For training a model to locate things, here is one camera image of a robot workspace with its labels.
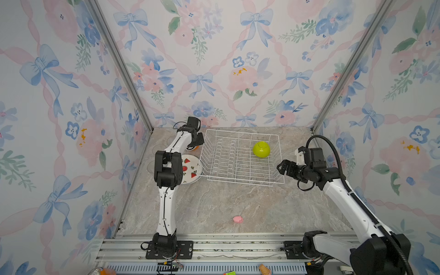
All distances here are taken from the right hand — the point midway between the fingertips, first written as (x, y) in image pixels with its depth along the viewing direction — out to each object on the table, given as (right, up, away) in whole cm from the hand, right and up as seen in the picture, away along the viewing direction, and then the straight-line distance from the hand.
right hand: (285, 168), depth 82 cm
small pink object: (-23, -24, -1) cm, 33 cm away
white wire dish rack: (-26, +4, +22) cm, 34 cm away
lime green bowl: (-7, +9, +21) cm, 23 cm away
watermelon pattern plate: (-47, -2, +15) cm, 50 cm away
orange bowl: (-46, +9, +18) cm, 51 cm away
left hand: (-44, +15, +24) cm, 52 cm away
